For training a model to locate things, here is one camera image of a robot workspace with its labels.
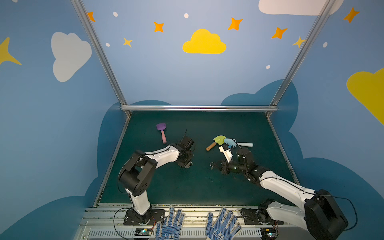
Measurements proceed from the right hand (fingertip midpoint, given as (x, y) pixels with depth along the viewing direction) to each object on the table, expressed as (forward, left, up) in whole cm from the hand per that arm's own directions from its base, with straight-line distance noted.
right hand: (214, 162), depth 81 cm
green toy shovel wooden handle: (+24, -6, -12) cm, 27 cm away
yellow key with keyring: (-1, +1, -2) cm, 3 cm away
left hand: (+7, +12, -10) cm, 17 cm away
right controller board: (-29, -27, -13) cm, 42 cm away
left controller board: (-32, +34, -13) cm, 49 cm away
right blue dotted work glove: (-29, -4, -12) cm, 31 cm away
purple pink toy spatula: (+33, +38, -10) cm, 51 cm away
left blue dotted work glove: (-31, +21, -11) cm, 39 cm away
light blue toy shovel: (+23, -15, -12) cm, 30 cm away
